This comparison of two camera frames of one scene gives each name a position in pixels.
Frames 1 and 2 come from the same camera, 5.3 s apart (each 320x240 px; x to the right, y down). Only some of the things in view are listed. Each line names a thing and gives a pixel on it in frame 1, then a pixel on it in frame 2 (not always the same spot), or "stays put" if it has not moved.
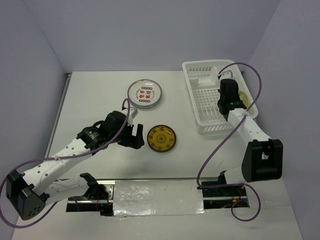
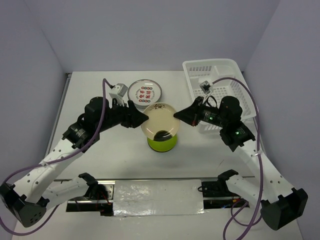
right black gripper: x=238 y=99 to x=191 y=114
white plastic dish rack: x=202 y=78 stays put
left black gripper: x=132 y=141 to x=134 y=117
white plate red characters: x=144 y=93 stays put
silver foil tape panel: x=154 y=198 stays put
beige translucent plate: x=244 y=98 to x=161 y=125
